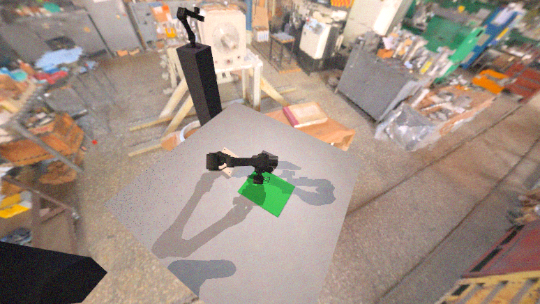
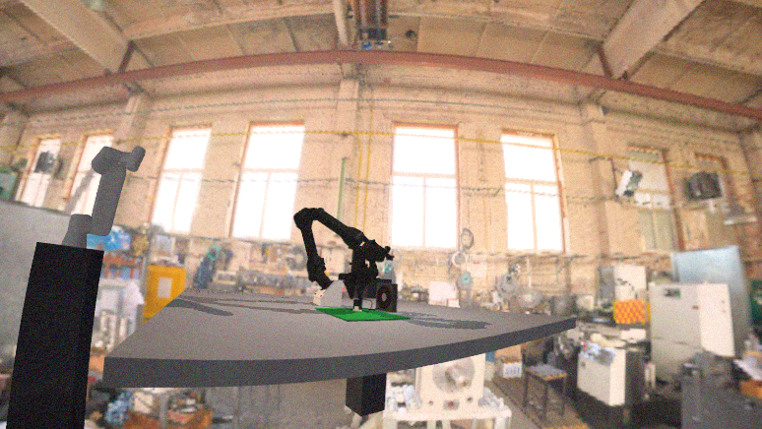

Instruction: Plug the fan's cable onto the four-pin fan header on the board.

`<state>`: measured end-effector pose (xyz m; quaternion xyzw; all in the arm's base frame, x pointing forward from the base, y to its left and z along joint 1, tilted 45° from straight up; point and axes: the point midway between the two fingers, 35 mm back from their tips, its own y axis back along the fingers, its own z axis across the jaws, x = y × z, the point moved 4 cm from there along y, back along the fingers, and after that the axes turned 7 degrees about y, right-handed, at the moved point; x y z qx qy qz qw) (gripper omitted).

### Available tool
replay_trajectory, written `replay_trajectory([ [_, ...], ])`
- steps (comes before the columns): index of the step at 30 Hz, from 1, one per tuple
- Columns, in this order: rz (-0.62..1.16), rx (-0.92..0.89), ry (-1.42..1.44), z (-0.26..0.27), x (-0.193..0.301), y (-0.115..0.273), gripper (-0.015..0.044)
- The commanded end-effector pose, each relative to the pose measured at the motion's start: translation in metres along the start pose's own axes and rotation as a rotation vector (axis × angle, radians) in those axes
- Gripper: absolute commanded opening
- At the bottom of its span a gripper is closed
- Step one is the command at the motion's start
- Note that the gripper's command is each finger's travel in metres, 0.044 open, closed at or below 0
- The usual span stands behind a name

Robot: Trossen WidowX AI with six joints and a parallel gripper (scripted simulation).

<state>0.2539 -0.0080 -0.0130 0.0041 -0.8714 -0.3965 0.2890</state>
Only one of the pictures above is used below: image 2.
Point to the green circuit board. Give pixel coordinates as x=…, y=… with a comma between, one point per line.
x=359, y=315

